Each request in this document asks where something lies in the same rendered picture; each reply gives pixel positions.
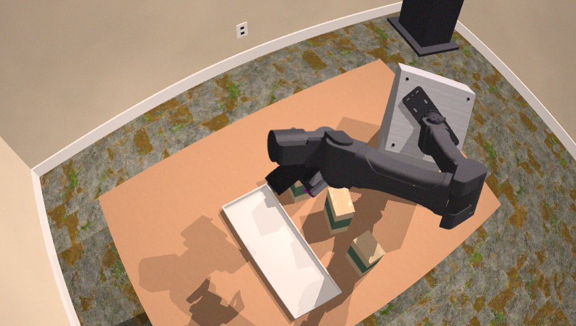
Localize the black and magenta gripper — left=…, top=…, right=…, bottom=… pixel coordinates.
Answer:
left=299, top=171, right=328, bottom=198

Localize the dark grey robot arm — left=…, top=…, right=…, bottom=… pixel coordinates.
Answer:
left=265, top=86, right=488, bottom=230

